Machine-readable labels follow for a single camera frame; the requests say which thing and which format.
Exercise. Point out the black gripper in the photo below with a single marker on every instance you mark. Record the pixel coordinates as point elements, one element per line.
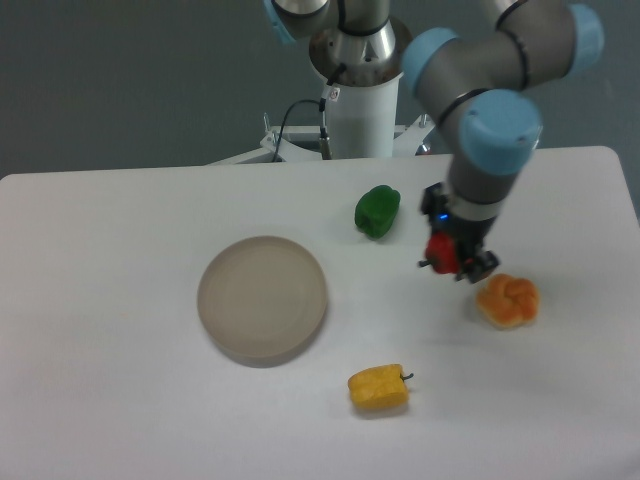
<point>456,223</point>

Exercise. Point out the red bell pepper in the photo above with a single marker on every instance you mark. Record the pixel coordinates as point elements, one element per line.
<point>441,261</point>

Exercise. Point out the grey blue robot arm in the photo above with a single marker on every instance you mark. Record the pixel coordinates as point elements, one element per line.
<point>472,91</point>

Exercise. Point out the green bell pepper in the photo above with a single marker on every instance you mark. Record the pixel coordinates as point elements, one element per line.
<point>376,211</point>

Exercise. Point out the yellow bell pepper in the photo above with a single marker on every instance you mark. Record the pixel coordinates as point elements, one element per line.
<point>378,388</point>

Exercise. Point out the beige round plate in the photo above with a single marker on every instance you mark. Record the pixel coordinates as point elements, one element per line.
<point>262,300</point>

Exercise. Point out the orange knotted bread roll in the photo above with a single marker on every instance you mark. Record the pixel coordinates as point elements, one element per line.
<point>508,302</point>

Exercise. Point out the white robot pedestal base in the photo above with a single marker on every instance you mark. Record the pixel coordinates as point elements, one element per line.
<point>361,77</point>

